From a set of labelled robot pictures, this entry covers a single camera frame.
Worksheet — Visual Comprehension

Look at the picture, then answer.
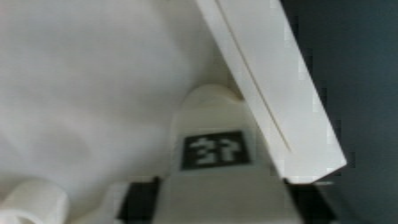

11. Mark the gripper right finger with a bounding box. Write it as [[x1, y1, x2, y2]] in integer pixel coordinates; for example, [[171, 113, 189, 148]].
[[284, 181, 340, 224]]

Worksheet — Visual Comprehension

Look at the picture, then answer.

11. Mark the white table leg angled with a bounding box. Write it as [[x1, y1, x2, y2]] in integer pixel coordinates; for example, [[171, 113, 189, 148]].
[[155, 85, 300, 224]]

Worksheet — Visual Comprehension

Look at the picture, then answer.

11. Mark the white square tabletop part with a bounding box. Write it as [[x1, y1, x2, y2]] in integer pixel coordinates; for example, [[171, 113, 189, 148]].
[[0, 0, 347, 224]]

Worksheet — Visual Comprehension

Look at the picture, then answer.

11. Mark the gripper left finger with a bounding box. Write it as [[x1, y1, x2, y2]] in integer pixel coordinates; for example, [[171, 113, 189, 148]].
[[77, 176, 164, 224]]

